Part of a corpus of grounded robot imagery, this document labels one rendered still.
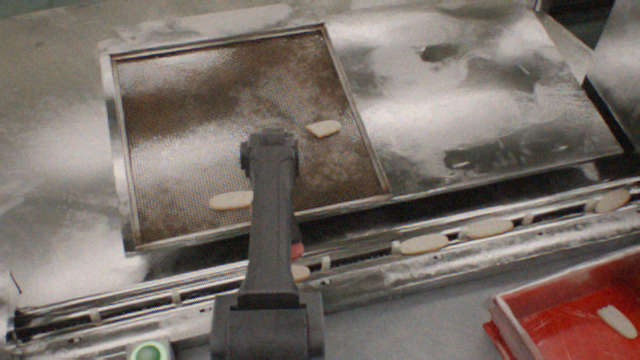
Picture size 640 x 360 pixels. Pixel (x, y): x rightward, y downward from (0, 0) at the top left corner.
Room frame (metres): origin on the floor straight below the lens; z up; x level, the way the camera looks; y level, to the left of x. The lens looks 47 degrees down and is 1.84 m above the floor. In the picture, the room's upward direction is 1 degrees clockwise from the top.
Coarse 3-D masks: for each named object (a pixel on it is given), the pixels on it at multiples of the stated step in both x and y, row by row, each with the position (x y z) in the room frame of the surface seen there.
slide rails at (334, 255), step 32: (608, 192) 0.90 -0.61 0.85; (544, 224) 0.81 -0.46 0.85; (320, 256) 0.72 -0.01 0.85; (352, 256) 0.73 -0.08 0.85; (384, 256) 0.73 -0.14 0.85; (160, 288) 0.65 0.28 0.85; (192, 288) 0.65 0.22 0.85; (32, 320) 0.58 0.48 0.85; (64, 320) 0.58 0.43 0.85; (128, 320) 0.58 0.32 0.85
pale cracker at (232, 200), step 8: (232, 192) 0.83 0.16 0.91; (240, 192) 0.83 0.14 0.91; (248, 192) 0.83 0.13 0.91; (216, 200) 0.81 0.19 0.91; (224, 200) 0.81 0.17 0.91; (232, 200) 0.81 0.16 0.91; (240, 200) 0.81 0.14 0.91; (248, 200) 0.81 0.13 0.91; (216, 208) 0.79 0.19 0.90; (224, 208) 0.80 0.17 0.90; (232, 208) 0.80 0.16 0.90
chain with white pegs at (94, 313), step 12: (588, 204) 0.86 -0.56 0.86; (528, 216) 0.82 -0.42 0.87; (552, 216) 0.84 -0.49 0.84; (384, 252) 0.74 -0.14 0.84; (396, 252) 0.74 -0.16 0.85; (324, 264) 0.70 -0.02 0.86; (336, 264) 0.71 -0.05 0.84; (228, 288) 0.65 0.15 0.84; (168, 300) 0.63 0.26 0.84; (180, 300) 0.62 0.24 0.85; (96, 312) 0.58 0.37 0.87; (120, 312) 0.60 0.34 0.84; (132, 312) 0.60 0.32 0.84; (72, 324) 0.58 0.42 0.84; (24, 336) 0.55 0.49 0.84
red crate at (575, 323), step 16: (608, 288) 0.68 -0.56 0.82; (624, 288) 0.68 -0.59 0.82; (576, 304) 0.64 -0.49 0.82; (592, 304) 0.65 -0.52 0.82; (608, 304) 0.65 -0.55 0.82; (624, 304) 0.65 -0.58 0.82; (528, 320) 0.61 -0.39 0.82; (544, 320) 0.61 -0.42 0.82; (560, 320) 0.61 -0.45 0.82; (576, 320) 0.61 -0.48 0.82; (592, 320) 0.61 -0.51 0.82; (496, 336) 0.57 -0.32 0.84; (544, 336) 0.58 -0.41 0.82; (560, 336) 0.58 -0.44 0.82; (576, 336) 0.58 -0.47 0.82; (592, 336) 0.58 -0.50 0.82; (608, 336) 0.58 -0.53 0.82; (624, 336) 0.58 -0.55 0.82; (544, 352) 0.55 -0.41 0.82; (560, 352) 0.55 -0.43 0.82; (576, 352) 0.55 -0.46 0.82; (592, 352) 0.55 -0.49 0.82; (608, 352) 0.55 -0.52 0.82; (624, 352) 0.55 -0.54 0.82
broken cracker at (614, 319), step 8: (600, 312) 0.62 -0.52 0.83; (608, 312) 0.62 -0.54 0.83; (616, 312) 0.62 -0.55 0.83; (608, 320) 0.61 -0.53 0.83; (616, 320) 0.61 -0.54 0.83; (624, 320) 0.61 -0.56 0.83; (616, 328) 0.59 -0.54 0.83; (624, 328) 0.59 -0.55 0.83; (632, 328) 0.59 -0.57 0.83; (632, 336) 0.58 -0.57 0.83
